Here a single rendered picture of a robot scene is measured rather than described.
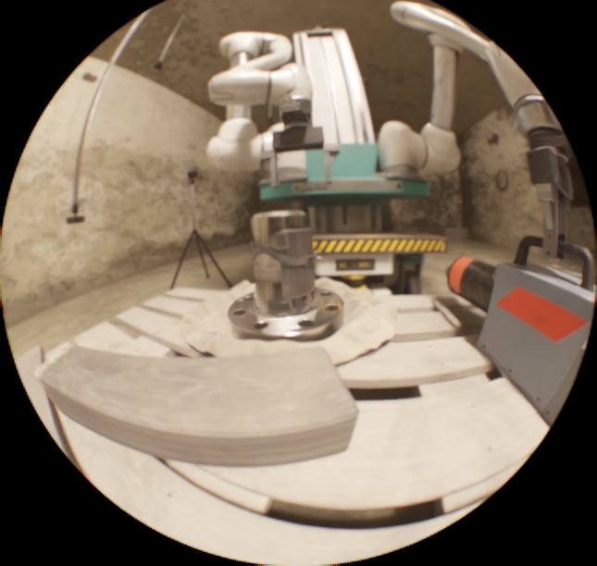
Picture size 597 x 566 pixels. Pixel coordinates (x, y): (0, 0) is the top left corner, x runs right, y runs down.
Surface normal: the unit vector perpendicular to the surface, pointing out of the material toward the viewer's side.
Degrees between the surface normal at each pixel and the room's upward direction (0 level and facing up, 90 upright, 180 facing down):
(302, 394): 0
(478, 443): 0
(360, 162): 90
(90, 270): 90
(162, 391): 0
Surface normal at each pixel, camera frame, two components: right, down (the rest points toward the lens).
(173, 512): -0.06, -0.97
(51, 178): 0.97, 0.00
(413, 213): -0.24, 0.23
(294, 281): 0.38, 0.18
